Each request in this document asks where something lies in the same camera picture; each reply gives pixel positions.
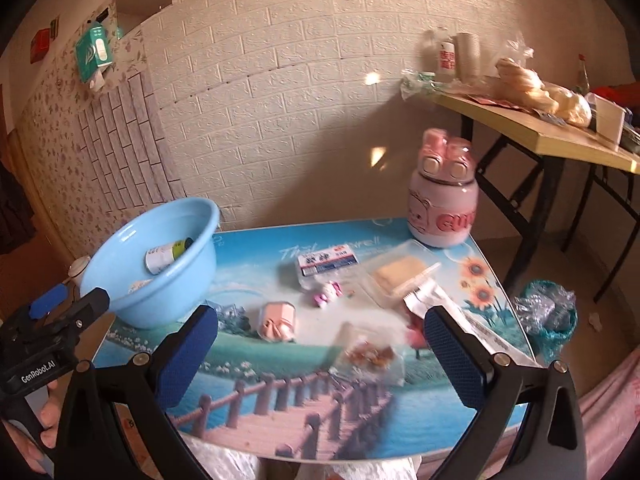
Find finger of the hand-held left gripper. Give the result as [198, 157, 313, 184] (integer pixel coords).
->
[27, 284, 69, 320]
[47, 287, 111, 335]

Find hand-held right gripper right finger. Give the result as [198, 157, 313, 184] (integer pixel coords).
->
[424, 305, 587, 480]

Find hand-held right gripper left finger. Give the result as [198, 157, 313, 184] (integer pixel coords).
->
[54, 304, 219, 480]

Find light blue plastic basin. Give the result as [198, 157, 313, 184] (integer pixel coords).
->
[80, 197, 221, 330]

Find wooden stick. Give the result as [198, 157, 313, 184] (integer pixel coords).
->
[402, 280, 538, 367]

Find clear snack packet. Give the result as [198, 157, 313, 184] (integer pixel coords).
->
[330, 322, 407, 387]

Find small white bottle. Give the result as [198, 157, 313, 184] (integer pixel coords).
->
[145, 238, 195, 276]

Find clear toothpick box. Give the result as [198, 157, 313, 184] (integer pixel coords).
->
[361, 240, 442, 308]

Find white pink cat figurine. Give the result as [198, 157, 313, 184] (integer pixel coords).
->
[312, 280, 345, 309]

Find labelled clear plastic box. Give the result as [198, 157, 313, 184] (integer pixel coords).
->
[297, 243, 360, 289]

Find person's left hand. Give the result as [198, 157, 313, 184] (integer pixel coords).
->
[0, 379, 64, 467]

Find small white round object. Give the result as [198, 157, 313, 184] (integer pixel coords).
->
[67, 255, 92, 286]

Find bin with plastic liner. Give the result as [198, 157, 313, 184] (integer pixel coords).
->
[512, 280, 578, 362]

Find white patterned cloth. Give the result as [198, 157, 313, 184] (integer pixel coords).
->
[180, 435, 416, 480]

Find pink bunny water bottle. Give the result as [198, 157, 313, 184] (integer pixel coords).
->
[406, 128, 479, 248]

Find pink blanket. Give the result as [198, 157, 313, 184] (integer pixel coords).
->
[500, 345, 640, 480]

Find yellow folding side table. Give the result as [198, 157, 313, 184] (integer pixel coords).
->
[430, 87, 640, 306]

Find green tissue pack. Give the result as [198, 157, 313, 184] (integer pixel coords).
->
[75, 22, 119, 92]

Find bagged bread loaf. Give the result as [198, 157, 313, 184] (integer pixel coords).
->
[494, 57, 558, 113]
[542, 85, 594, 128]

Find green plastic bag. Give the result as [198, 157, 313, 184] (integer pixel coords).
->
[400, 67, 444, 102]

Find white paper box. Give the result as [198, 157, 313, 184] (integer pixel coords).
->
[592, 95, 627, 149]

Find red label plastic bottle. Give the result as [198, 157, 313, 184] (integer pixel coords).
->
[432, 27, 458, 81]

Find paper roll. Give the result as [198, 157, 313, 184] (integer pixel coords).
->
[455, 32, 482, 84]

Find glass sauce bottle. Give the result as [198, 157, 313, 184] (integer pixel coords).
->
[575, 54, 591, 96]

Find red cloth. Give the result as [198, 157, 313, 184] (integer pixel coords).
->
[587, 85, 640, 111]

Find red wall box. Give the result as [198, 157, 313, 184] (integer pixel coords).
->
[30, 30, 54, 64]

